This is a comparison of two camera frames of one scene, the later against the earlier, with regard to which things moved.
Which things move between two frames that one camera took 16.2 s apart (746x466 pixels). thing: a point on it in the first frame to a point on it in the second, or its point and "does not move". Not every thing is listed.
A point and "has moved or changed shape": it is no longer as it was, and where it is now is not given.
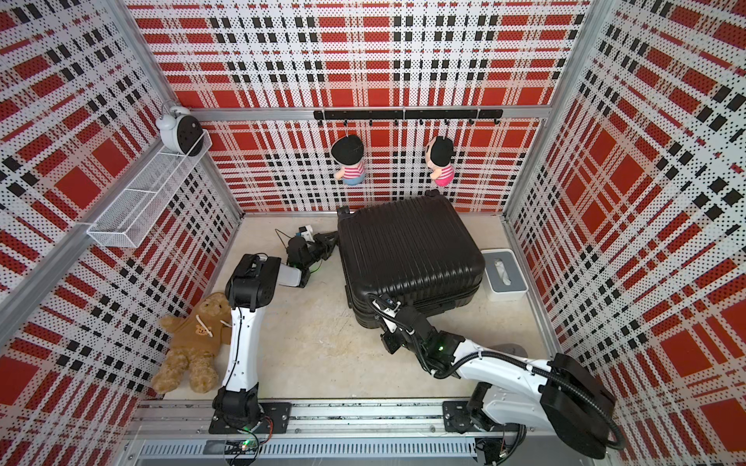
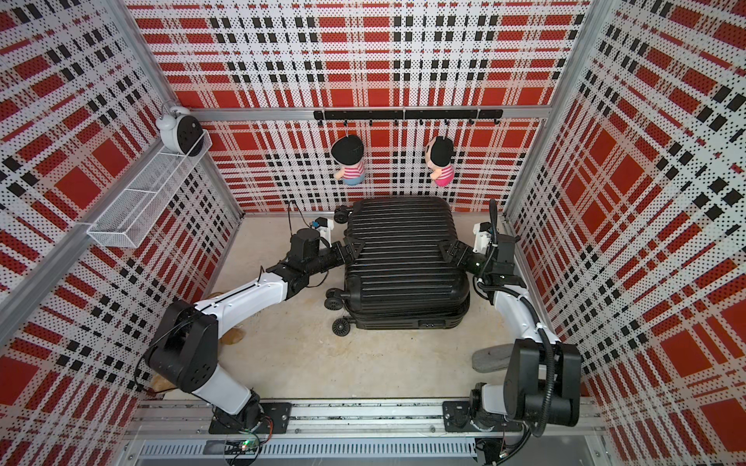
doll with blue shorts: x=348 y=150 does not move
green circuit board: x=249 y=445 does not move
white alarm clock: x=181 y=132 does not move
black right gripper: x=390 y=344 to x=466 y=251
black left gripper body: x=314 y=255 to x=329 y=258
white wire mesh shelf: x=130 y=219 does not move
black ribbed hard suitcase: x=418 y=249 has moved or changed shape
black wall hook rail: x=406 y=115 does not move
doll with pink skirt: x=439 y=152 does not move
